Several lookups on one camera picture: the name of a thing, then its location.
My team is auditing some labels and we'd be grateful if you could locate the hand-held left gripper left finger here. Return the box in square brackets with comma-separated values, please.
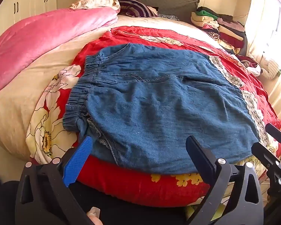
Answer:
[15, 136, 94, 225]

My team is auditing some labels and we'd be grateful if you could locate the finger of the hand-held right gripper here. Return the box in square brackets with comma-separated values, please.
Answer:
[252, 142, 281, 169]
[266, 123, 281, 155]

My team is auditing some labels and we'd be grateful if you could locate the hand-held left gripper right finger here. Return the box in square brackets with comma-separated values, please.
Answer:
[186, 135, 264, 225]

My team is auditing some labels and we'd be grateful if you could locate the person's left hand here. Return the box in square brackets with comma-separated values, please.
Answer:
[88, 207, 103, 225]

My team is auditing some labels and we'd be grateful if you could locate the red floral bed cover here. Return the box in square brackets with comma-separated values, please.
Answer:
[26, 26, 281, 208]

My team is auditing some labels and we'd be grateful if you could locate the white plush item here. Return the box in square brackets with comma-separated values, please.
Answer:
[260, 54, 281, 79]

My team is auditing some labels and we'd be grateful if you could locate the person's black clothing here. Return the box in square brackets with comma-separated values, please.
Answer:
[0, 171, 225, 225]

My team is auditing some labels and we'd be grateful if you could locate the heap of loose clothes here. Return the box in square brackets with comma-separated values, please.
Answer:
[235, 54, 263, 77]

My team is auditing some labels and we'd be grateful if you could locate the beige bedsheet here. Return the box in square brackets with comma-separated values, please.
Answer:
[0, 14, 227, 176]

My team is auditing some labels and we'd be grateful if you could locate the pile of folded clothes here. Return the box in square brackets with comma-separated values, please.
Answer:
[191, 6, 249, 54]

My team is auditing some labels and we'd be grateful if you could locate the cream curtain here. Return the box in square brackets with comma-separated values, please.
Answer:
[245, 0, 281, 122]

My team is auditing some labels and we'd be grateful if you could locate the pink blanket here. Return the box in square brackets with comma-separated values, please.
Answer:
[0, 7, 119, 98]

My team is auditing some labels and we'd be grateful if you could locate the grey padded headboard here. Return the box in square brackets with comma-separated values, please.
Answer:
[80, 0, 200, 25]

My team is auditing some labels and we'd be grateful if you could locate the purple striped garment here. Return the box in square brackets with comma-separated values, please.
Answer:
[119, 0, 158, 18]

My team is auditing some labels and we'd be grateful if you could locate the cream floral pillow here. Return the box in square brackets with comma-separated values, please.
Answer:
[69, 0, 121, 13]

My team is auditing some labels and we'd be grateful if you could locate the white wardrobe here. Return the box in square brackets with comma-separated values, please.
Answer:
[0, 0, 59, 26]

